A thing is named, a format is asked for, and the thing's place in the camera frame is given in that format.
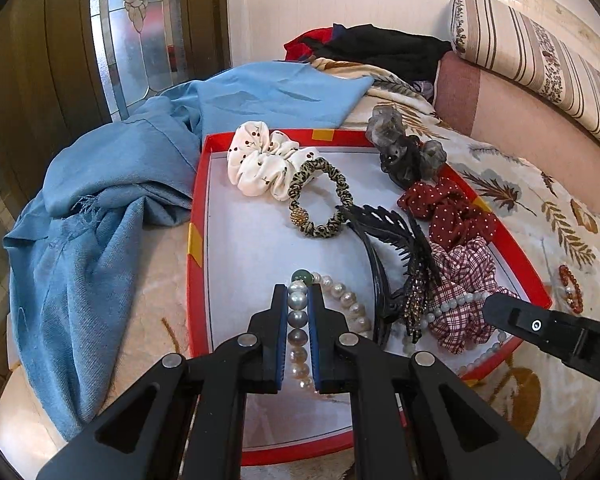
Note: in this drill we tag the grey sheer scrunchie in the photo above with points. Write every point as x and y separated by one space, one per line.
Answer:
404 155

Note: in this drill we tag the red plaid scrunchie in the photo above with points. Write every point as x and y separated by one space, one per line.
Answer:
459 270

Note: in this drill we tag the white dotted scrunchie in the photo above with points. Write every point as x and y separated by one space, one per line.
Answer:
265 165

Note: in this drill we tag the leopard print hair scrunchie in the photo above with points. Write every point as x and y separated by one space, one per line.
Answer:
330 172

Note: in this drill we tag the lilac cloth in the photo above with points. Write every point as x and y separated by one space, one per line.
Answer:
424 90

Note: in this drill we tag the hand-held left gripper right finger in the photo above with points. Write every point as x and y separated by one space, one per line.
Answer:
316 340

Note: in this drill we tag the red polka dot scrunchie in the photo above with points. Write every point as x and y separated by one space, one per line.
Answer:
449 220

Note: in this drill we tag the wooden door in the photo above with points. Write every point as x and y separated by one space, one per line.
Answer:
45 60

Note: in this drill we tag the long striped floral cushion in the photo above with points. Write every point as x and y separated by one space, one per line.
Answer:
539 55

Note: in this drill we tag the frosted glass door panel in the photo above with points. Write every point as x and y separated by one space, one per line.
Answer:
140 35

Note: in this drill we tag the red cloth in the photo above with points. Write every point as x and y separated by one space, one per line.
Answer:
305 42

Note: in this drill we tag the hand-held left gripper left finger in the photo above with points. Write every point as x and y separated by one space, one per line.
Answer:
279 340

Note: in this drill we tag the pink quilted sofa backrest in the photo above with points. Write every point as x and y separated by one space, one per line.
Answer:
504 110

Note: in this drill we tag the leaf printed blanket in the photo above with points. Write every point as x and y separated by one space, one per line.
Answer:
529 200

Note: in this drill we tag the blue cloth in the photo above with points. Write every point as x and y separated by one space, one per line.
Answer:
130 185

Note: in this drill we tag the red rimmed white box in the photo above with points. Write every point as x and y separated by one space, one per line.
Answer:
250 250

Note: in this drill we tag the black hair claw clip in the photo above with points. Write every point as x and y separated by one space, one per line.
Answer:
374 270

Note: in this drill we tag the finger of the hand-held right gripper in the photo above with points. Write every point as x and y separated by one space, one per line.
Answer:
519 320

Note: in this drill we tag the black clothing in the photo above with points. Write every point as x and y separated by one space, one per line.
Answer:
389 47

